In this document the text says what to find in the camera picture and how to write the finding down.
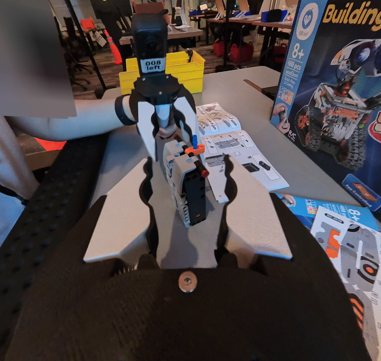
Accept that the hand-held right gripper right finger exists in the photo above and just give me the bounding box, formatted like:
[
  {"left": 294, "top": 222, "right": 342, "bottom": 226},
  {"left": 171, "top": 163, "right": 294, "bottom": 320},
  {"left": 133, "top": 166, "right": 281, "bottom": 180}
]
[{"left": 214, "top": 154, "right": 293, "bottom": 268}]

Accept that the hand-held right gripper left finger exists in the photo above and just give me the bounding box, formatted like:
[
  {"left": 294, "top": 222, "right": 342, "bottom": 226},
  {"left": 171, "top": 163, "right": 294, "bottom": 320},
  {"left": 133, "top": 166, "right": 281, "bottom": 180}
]
[{"left": 83, "top": 156, "right": 159, "bottom": 268}]

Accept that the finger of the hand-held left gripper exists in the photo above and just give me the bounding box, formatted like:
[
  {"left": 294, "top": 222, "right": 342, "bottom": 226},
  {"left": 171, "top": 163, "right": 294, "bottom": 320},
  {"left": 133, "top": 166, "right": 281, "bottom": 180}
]
[
  {"left": 173, "top": 93, "right": 201, "bottom": 145},
  {"left": 129, "top": 94, "right": 158, "bottom": 163}
]

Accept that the blue instruction manual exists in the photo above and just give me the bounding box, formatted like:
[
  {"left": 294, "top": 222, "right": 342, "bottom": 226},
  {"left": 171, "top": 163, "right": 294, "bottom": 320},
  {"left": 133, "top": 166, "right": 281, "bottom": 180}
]
[{"left": 275, "top": 192, "right": 380, "bottom": 230}]

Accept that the black grey brick assembly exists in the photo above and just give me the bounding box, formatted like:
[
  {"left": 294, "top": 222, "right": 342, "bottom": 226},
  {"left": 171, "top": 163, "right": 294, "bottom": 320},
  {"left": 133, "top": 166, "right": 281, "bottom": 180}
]
[{"left": 163, "top": 134, "right": 210, "bottom": 228}]

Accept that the person's left forearm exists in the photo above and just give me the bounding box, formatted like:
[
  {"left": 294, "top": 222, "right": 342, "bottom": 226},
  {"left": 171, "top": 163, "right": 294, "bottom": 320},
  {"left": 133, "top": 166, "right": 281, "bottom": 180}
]
[{"left": 6, "top": 99, "right": 119, "bottom": 141}]

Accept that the grey desk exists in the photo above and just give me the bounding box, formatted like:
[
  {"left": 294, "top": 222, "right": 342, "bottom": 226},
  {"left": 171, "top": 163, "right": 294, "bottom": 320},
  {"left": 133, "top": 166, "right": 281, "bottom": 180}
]
[{"left": 89, "top": 66, "right": 362, "bottom": 269}]

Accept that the black desk clamp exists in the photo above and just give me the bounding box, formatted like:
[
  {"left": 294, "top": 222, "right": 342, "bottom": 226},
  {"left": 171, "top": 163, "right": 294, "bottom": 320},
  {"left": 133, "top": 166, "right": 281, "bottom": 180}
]
[{"left": 260, "top": 86, "right": 280, "bottom": 101}]

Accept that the person's left hand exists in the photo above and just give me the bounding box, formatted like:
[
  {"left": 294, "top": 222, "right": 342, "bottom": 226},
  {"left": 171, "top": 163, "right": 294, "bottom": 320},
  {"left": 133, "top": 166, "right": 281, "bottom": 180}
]
[{"left": 156, "top": 124, "right": 177, "bottom": 139}]

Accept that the black wristband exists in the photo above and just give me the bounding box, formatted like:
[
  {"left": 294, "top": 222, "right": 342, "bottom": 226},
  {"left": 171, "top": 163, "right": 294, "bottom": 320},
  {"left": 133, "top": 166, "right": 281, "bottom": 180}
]
[{"left": 114, "top": 94, "right": 137, "bottom": 126}]

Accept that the yellow plastic bin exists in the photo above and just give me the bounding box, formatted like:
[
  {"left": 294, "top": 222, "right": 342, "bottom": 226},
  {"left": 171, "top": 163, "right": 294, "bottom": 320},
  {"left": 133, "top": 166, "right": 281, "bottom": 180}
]
[{"left": 119, "top": 50, "right": 206, "bottom": 95}]

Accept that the open white instruction booklet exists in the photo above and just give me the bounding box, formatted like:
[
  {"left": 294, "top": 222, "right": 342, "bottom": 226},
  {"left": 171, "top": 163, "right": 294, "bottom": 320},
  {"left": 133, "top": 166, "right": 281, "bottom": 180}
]
[{"left": 195, "top": 103, "right": 290, "bottom": 204}]

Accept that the orange traffic cone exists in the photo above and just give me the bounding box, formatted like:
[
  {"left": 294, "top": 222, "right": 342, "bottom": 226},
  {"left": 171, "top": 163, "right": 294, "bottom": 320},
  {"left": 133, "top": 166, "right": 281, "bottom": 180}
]
[{"left": 104, "top": 29, "right": 123, "bottom": 65}]

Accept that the brown background table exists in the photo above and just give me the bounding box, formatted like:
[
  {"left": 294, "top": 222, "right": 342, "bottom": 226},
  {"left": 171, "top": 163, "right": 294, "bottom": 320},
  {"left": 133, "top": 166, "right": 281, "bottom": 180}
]
[{"left": 119, "top": 26, "right": 204, "bottom": 46}]

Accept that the brown wooden strip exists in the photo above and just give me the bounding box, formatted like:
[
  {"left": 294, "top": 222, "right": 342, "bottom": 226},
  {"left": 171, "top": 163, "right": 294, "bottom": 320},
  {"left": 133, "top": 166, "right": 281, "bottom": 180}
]
[{"left": 243, "top": 79, "right": 264, "bottom": 93}]

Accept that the black stand pole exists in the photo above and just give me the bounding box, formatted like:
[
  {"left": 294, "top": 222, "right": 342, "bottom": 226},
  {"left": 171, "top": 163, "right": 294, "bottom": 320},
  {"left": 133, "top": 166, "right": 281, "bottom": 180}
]
[{"left": 215, "top": 0, "right": 237, "bottom": 73}]

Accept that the black monitor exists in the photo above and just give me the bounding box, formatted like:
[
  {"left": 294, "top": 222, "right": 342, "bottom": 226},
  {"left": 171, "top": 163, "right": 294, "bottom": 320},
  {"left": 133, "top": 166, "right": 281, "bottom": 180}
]
[{"left": 86, "top": 0, "right": 133, "bottom": 20}]

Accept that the orange panel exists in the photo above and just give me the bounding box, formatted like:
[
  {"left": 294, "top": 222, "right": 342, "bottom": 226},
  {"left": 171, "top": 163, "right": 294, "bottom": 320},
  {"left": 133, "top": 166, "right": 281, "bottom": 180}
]
[{"left": 34, "top": 138, "right": 67, "bottom": 151}]

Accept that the white orange sticker sheet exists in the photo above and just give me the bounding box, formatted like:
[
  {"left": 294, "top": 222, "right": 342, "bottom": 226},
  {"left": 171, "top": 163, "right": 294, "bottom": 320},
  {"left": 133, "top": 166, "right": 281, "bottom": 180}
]
[{"left": 310, "top": 206, "right": 381, "bottom": 361}]

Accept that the person's light shirt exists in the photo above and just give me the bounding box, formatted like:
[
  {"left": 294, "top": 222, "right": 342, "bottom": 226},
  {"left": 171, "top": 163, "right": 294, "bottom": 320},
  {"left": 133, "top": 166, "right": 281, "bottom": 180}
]
[{"left": 0, "top": 115, "right": 40, "bottom": 245}]

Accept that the blue robot kit box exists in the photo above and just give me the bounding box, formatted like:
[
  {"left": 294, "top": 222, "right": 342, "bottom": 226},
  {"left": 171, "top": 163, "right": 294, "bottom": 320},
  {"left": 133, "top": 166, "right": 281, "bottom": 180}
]
[{"left": 270, "top": 0, "right": 381, "bottom": 212}]

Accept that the black lanyard strap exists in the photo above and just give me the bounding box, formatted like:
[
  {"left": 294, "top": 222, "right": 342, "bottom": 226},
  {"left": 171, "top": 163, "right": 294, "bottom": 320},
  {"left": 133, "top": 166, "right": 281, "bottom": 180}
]
[{"left": 0, "top": 185, "right": 29, "bottom": 205}]

